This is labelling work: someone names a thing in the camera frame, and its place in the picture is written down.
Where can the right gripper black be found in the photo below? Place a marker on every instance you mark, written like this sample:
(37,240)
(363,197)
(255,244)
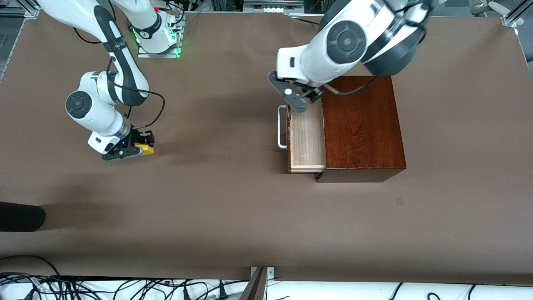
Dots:
(137,136)

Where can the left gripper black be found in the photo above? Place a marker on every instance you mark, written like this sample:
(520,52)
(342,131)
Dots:
(315,94)

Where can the yellow block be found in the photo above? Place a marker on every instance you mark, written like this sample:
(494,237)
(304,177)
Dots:
(148,151)

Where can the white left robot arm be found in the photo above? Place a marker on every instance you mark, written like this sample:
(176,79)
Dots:
(316,58)

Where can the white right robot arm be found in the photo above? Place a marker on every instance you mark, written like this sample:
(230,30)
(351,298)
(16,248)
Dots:
(104,121)

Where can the dark wooden drawer cabinet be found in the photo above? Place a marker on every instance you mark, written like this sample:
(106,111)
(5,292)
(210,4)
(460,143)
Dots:
(362,125)

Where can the brown paper table cover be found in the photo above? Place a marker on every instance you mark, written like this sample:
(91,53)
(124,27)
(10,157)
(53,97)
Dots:
(208,208)

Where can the silver power strip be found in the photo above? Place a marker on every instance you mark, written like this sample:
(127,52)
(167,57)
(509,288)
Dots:
(264,8)

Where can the black ribbed cylinder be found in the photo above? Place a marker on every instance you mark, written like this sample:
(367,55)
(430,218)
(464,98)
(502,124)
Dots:
(21,216)

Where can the black power plug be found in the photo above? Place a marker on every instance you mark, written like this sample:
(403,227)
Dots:
(223,293)
(186,295)

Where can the grey chair base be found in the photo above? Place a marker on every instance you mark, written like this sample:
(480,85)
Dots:
(497,6)

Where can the right arm aluminium base plate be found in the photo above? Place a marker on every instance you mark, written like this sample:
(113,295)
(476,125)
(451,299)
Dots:
(160,54)

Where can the silver corner bracket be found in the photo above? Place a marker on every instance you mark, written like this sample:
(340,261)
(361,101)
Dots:
(270,273)

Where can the aluminium profile rail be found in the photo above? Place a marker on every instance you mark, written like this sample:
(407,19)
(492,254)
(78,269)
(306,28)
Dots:
(16,12)

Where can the grey aluminium profile post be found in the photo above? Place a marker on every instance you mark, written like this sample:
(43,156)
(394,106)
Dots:
(254,287)

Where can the aluminium profile frame corner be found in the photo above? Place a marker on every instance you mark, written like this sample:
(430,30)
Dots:
(514,16)

